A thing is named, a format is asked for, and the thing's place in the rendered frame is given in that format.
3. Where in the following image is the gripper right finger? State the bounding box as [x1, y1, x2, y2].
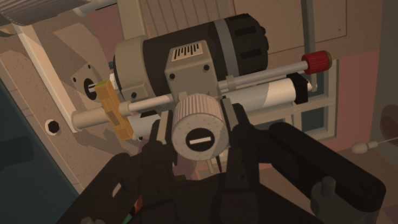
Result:
[220, 97, 387, 215]

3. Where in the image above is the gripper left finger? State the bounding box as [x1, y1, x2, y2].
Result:
[57, 110, 176, 224]

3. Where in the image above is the beige knurled round knob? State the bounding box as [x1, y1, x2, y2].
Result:
[171, 93, 231, 162]

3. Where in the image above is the yellow setting bar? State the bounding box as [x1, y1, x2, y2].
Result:
[94, 80, 135, 142]

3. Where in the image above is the grey depth rod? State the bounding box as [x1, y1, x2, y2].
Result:
[119, 60, 311, 116]

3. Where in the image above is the dark plunge router motor body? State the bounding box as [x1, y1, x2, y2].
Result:
[112, 12, 270, 105]

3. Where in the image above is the brown round object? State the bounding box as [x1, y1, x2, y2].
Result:
[379, 103, 398, 148]

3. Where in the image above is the white column with black cap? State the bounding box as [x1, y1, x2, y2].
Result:
[127, 72, 314, 141]

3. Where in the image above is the red round knob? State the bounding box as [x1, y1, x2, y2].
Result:
[301, 50, 333, 76]

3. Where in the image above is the grey plate with dark hole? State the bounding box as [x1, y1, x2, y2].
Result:
[70, 63, 104, 104]

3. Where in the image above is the dark blue mat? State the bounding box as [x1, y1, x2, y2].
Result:
[0, 77, 80, 224]

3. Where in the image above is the grey upright pipe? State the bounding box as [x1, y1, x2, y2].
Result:
[300, 0, 319, 93]

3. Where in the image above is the cream straight fence strip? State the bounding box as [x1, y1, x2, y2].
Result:
[11, 23, 82, 134]

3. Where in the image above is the brown cupboard door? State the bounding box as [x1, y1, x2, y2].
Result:
[232, 0, 348, 55]

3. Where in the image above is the beige slatted panel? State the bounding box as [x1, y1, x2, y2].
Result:
[140, 0, 237, 38]

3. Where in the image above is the grey ribbed housing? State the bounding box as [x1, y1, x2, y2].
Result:
[0, 0, 91, 27]

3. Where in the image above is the grey window frame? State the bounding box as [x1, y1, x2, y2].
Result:
[247, 59, 340, 141]

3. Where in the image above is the beige round stub handle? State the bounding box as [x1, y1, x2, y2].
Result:
[70, 107, 110, 132]

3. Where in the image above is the beige speckled base plate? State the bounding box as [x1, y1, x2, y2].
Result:
[0, 9, 162, 194]

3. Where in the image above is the beige upright post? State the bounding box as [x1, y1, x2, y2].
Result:
[116, 0, 149, 41]

